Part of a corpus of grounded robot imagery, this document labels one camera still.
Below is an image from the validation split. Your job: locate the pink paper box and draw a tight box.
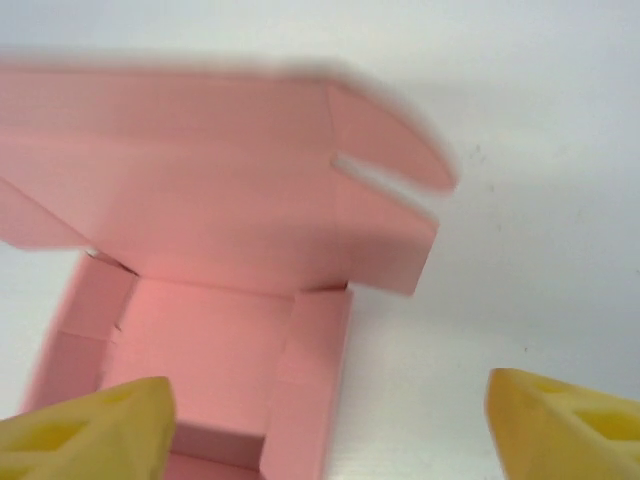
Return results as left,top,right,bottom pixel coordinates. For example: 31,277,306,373
0,64,459,480

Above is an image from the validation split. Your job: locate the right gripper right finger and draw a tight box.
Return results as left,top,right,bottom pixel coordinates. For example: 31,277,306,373
487,367,640,480

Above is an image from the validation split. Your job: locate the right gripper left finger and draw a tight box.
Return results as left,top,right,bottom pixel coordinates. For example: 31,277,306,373
0,377,177,480

